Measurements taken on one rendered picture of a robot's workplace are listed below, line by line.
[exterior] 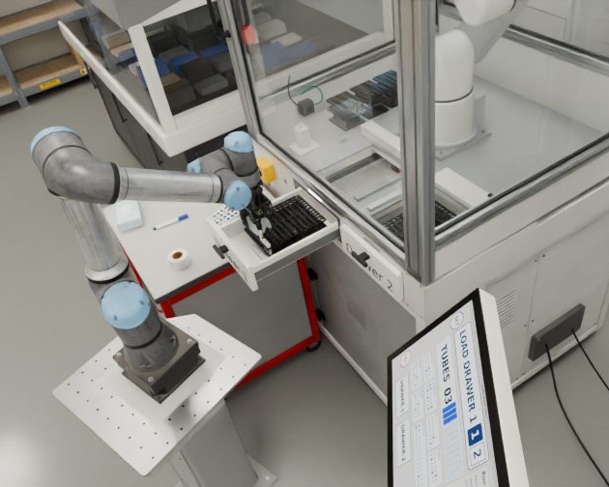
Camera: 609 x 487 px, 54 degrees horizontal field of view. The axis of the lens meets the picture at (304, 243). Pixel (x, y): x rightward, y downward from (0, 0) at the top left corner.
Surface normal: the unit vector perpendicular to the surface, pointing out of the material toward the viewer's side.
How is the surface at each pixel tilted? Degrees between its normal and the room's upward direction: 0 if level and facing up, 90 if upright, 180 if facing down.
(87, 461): 0
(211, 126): 90
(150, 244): 0
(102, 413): 0
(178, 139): 90
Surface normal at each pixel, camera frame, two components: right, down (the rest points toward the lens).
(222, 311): 0.52, 0.51
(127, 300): -0.10, -0.63
